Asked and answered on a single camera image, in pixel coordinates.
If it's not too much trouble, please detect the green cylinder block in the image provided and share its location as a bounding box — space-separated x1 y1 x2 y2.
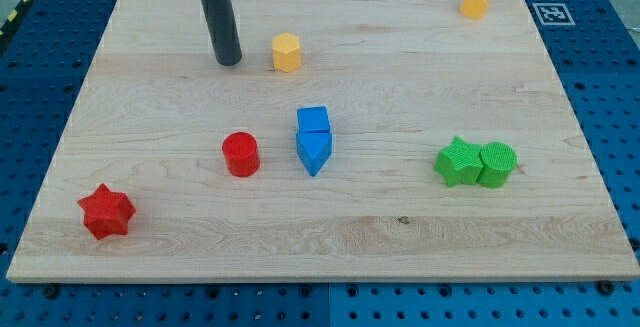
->
477 142 517 188

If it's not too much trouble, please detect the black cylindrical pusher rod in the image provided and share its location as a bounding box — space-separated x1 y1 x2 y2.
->
200 0 242 66

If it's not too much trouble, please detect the white fiducial marker tag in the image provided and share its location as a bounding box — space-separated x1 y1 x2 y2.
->
533 2 575 26

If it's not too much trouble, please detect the yellow hexagon block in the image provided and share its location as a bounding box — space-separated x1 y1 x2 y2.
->
272 32 302 73

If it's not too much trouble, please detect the red star block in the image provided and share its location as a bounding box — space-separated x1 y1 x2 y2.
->
77 184 136 240

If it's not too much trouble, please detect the red cylinder block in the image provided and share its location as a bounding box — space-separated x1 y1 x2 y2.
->
222 132 260 177

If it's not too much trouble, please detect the blue cube block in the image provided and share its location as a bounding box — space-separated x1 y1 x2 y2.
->
296 106 331 133

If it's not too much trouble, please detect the blue triangle block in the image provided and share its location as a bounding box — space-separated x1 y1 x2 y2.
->
296 132 333 177

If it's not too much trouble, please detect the yellow heart block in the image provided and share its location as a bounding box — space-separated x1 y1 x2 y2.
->
459 0 491 20

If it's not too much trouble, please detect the green star block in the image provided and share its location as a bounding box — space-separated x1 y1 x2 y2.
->
434 136 484 187

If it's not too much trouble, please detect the wooden board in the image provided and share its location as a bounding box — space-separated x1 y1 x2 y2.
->
7 0 639 284

